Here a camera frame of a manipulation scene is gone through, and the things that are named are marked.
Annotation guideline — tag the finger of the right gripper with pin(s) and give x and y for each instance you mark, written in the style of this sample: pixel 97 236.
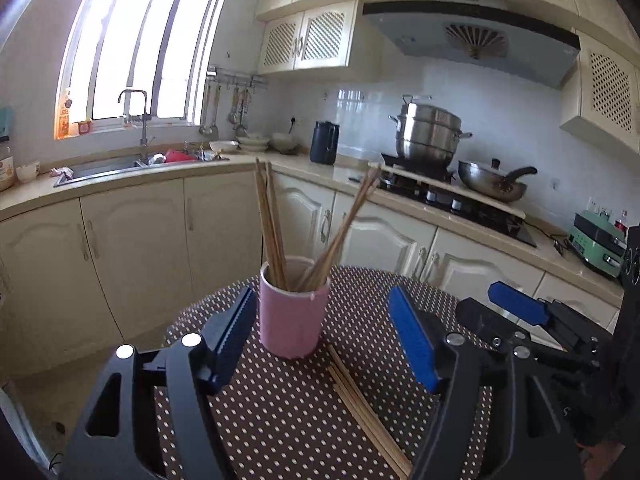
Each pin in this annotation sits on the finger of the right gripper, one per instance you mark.
pixel 522 306
pixel 500 333

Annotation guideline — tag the green toaster appliance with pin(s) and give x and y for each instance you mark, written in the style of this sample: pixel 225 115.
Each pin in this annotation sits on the green toaster appliance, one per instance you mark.
pixel 599 244

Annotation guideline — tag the brown polka dot tablecloth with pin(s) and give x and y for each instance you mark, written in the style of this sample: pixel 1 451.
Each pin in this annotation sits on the brown polka dot tablecloth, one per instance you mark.
pixel 282 419

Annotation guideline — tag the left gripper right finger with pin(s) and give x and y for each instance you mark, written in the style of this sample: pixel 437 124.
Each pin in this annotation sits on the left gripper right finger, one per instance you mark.
pixel 527 435

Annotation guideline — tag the black electric kettle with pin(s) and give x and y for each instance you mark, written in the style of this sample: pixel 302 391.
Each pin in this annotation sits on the black electric kettle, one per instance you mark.
pixel 323 149

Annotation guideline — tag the grey range hood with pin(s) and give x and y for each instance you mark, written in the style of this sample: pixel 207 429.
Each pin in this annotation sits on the grey range hood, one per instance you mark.
pixel 480 35

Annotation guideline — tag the white bowl on counter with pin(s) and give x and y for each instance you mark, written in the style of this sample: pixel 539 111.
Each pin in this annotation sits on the white bowl on counter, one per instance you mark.
pixel 283 143

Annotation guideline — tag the cream lower kitchen cabinets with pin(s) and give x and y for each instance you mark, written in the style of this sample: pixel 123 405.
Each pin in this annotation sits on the cream lower kitchen cabinets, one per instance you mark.
pixel 90 265

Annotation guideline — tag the steel wok black handle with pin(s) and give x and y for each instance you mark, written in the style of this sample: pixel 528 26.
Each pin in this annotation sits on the steel wok black handle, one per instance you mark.
pixel 490 181

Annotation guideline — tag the cream kitchen cabinets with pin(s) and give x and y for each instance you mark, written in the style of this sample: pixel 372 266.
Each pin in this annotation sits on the cream kitchen cabinets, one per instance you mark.
pixel 587 49
pixel 90 265

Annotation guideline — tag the black gas stove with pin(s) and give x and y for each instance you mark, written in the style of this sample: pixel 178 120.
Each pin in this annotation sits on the black gas stove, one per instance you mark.
pixel 441 189

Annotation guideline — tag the hanging utensil rail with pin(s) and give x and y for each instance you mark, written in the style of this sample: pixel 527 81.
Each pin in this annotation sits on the hanging utensil rail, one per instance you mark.
pixel 240 87

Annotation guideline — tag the kitchen window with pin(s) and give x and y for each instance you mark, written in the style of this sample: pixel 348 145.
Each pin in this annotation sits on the kitchen window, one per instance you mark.
pixel 160 46

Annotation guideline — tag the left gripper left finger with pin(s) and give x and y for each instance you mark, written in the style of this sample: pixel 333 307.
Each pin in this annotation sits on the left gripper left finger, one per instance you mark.
pixel 116 434

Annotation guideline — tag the cream upper kitchen cabinets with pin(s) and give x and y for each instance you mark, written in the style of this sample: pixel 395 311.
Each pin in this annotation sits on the cream upper kitchen cabinets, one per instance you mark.
pixel 587 49

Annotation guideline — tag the chrome sink faucet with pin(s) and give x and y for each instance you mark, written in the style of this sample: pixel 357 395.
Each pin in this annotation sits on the chrome sink faucet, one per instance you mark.
pixel 143 118

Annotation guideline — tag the stainless steel stock pot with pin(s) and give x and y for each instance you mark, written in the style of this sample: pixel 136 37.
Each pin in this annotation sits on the stainless steel stock pot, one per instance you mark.
pixel 427 133

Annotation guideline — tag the pink chopstick holder cup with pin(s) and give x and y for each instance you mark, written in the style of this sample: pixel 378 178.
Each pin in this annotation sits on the pink chopstick holder cup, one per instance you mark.
pixel 290 323

